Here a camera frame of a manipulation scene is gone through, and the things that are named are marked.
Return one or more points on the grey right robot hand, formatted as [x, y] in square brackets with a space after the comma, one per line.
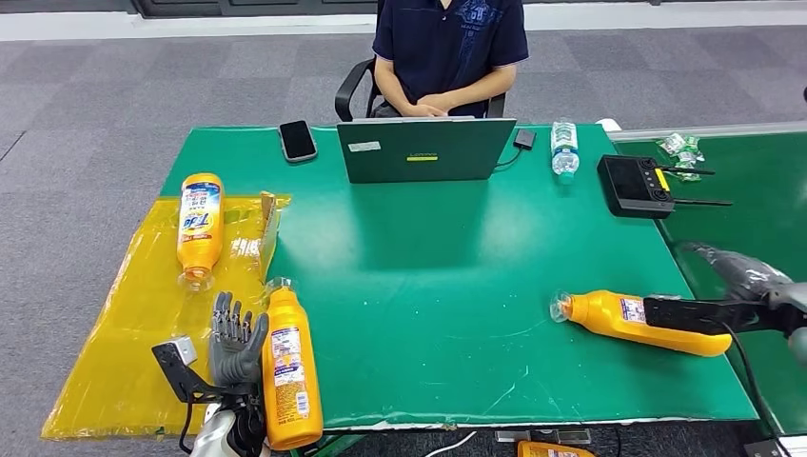
[744, 274]

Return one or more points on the white plastic corner piece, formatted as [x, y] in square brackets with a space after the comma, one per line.
[608, 124]

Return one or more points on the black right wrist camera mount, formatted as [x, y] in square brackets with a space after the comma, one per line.
[693, 314]

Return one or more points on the black office chair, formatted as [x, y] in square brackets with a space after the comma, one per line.
[347, 88]

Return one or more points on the clear plastic water bottle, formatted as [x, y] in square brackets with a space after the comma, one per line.
[565, 151]

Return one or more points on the brown cardboard strip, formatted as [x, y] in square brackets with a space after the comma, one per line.
[269, 227]

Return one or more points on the black smartphone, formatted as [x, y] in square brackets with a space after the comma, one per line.
[297, 141]

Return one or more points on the black remote controller with antennas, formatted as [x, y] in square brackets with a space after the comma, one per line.
[630, 186]

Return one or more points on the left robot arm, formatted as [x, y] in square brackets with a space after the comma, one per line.
[217, 435]

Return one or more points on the dark green laptop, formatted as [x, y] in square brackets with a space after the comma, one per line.
[422, 151]

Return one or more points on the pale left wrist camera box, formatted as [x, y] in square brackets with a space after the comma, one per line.
[183, 350]

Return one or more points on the green white candy wrapper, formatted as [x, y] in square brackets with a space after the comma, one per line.
[690, 158]
[674, 144]
[690, 175]

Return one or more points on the person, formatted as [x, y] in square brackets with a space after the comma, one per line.
[441, 50]

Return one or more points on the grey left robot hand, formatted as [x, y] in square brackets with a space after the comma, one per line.
[236, 353]

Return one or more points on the small black adapter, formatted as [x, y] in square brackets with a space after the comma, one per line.
[524, 139]

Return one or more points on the orange bottle with blue front label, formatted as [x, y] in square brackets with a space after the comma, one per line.
[200, 233]

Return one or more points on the yellow plastic sheet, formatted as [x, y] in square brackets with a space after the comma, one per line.
[139, 328]

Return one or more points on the orange bottle on floor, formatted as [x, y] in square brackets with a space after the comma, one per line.
[555, 450]

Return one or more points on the orange bottle with back label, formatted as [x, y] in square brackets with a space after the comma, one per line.
[605, 318]
[290, 378]

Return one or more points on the black left camera bracket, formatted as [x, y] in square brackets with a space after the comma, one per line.
[179, 378]

